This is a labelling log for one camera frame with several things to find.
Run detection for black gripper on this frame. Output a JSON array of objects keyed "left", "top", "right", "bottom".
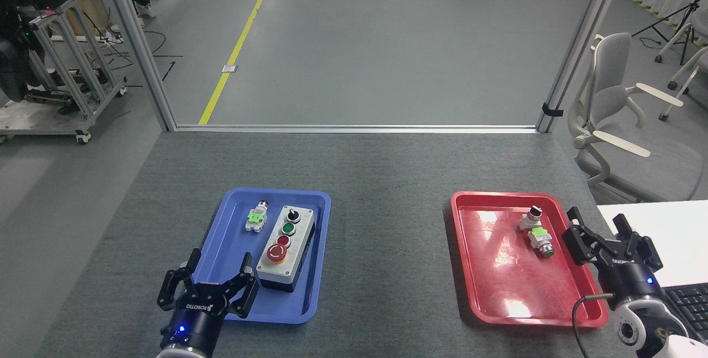
[
  {"left": 157, "top": 248, "right": 260, "bottom": 357},
  {"left": 563, "top": 207, "right": 667, "bottom": 309}
]

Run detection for grey three-button control box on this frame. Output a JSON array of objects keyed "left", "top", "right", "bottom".
[{"left": 256, "top": 205, "right": 317, "bottom": 293}]

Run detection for blue plastic tray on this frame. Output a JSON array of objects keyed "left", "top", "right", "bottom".
[{"left": 181, "top": 188, "right": 332, "bottom": 325}]

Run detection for white desk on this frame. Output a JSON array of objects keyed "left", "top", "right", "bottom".
[{"left": 596, "top": 200, "right": 708, "bottom": 288}]

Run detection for black keyboard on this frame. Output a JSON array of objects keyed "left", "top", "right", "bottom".
[{"left": 663, "top": 282, "right": 708, "bottom": 345}]

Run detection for red plastic tray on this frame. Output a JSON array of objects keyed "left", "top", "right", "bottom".
[{"left": 444, "top": 191, "right": 609, "bottom": 328}]

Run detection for grey office chair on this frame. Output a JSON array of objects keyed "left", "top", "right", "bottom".
[
  {"left": 568, "top": 32, "right": 708, "bottom": 204},
  {"left": 654, "top": 20, "right": 708, "bottom": 122}
]

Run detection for black tripod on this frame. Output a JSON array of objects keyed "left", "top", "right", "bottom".
[{"left": 632, "top": 0, "right": 708, "bottom": 65}]

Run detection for black machine on cart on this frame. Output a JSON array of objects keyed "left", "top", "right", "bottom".
[{"left": 0, "top": 0, "right": 56, "bottom": 104}]

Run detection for green-headed push button switch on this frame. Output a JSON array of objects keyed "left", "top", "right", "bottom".
[{"left": 528, "top": 227, "right": 556, "bottom": 259}]

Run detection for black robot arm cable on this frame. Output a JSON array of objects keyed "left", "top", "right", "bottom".
[{"left": 572, "top": 292, "right": 615, "bottom": 358}]

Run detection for black selector switch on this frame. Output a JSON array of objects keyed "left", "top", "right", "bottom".
[{"left": 518, "top": 206, "right": 544, "bottom": 232}]

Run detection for red-headed push button switch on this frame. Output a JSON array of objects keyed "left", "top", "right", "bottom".
[{"left": 245, "top": 200, "right": 270, "bottom": 234}]

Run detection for silver aluminium post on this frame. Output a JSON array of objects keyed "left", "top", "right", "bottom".
[
  {"left": 97, "top": 0, "right": 178, "bottom": 132},
  {"left": 535, "top": 0, "right": 628, "bottom": 133}
]

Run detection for silver aluminium rail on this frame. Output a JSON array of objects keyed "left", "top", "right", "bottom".
[{"left": 169, "top": 124, "right": 545, "bottom": 134}]

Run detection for black floor cables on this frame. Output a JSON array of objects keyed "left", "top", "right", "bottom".
[{"left": 105, "top": 29, "right": 183, "bottom": 82}]

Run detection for aluminium frame cart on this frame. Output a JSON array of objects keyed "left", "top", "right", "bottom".
[{"left": 0, "top": 0, "right": 128, "bottom": 144}]

